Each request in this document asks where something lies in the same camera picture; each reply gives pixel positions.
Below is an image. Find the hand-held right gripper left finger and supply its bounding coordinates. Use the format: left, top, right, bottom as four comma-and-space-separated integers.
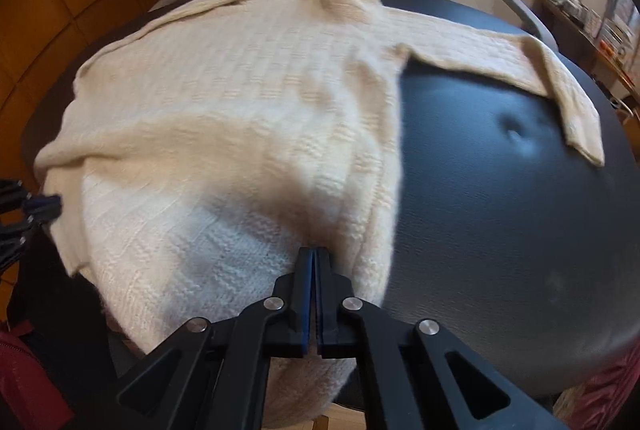
116, 247, 315, 430

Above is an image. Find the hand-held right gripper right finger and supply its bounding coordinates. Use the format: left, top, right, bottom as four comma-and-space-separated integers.
313, 249, 571, 430

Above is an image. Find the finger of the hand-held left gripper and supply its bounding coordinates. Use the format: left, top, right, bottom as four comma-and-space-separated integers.
0, 180, 63, 212
0, 208, 63, 271

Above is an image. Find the cream knit sweater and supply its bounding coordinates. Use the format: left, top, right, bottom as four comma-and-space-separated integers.
32, 0, 606, 428

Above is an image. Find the red fabric bag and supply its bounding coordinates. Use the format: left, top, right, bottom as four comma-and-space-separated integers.
0, 322, 76, 430

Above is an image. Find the person's pink patterned clothing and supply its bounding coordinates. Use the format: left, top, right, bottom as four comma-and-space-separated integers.
552, 342, 640, 430

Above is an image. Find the cluttered wooden side shelf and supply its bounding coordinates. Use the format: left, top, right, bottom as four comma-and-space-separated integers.
537, 0, 640, 106

